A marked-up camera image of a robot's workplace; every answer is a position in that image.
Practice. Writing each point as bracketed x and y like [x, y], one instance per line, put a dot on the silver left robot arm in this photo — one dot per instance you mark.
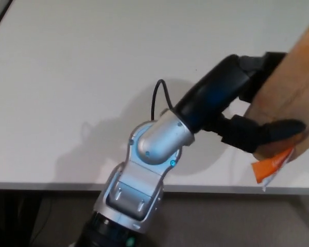
[144, 180]

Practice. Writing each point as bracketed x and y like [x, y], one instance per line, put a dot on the black table leg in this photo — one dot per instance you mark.
[13, 216]

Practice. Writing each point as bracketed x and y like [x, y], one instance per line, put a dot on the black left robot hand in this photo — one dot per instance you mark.
[211, 95]

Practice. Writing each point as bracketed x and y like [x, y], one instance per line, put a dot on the orange soft plush plate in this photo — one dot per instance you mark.
[293, 90]

